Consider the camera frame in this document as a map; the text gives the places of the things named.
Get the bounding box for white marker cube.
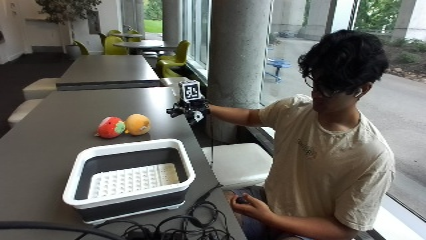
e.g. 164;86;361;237
177;79;202;102

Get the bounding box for orange fruit plush toy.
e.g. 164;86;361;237
124;113;153;137

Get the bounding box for white bench seat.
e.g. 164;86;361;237
201;142;274;190
7;98;45;129
21;77;62;101

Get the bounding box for green chair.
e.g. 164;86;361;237
156;39;192;78
102;35;130;56
125;29;142;43
72;40;90;56

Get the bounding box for long grey table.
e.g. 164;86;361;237
54;54;162;92

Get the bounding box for concrete pillar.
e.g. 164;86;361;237
204;0;273;144

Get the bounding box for round grey table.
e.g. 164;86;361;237
112;32;145;42
113;39;178;56

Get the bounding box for white and grey dish tub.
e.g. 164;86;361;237
61;138;197;225

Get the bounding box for blue outdoor seat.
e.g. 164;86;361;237
265;58;293;84

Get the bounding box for the person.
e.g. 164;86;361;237
206;29;397;240

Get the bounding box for black eyeglasses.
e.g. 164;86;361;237
303;75;343;99

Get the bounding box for potted indoor tree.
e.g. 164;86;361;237
33;0;104;61

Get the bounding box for thin black glove cable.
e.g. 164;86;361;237
208;114;216;167

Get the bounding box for tangle of black cables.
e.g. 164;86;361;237
94;182;237;240

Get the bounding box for thick black cable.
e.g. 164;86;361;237
0;220;128;240

